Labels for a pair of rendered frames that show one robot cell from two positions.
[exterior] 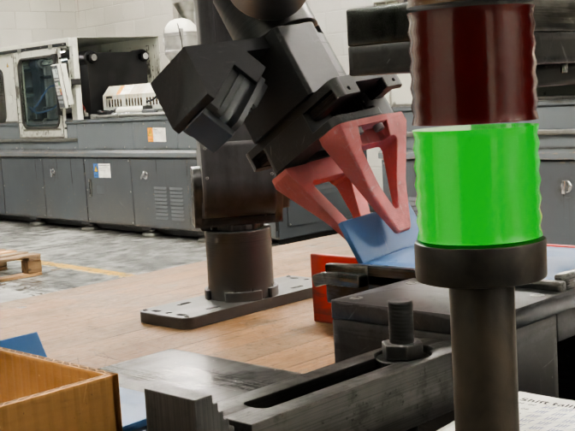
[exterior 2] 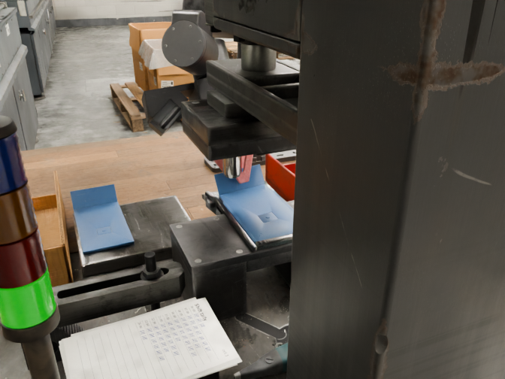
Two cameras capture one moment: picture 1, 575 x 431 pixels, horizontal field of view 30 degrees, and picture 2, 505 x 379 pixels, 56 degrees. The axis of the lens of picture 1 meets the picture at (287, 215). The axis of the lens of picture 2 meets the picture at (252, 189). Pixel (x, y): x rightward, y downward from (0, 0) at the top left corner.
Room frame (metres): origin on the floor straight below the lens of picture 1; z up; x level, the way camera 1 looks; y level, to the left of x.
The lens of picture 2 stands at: (0.13, -0.32, 1.29)
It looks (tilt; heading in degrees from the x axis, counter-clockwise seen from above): 26 degrees down; 23
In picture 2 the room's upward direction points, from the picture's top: straight up
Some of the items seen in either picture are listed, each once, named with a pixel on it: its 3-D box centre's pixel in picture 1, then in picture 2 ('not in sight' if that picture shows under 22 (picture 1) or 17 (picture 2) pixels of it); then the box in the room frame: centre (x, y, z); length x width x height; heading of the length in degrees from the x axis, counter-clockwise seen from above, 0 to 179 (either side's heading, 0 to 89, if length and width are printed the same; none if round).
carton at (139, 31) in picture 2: not in sight; (161, 56); (4.18, 2.36, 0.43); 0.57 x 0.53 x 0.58; 47
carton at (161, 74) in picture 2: not in sight; (179, 72); (3.76, 1.91, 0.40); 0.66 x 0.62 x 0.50; 43
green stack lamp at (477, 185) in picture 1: (477, 181); (24, 292); (0.33, -0.06, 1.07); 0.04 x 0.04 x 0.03
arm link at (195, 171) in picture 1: (240, 196); not in sight; (0.99, 0.04, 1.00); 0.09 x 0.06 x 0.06; 98
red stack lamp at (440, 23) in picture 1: (472, 66); (13, 252); (0.33, -0.06, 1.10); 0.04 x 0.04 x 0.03
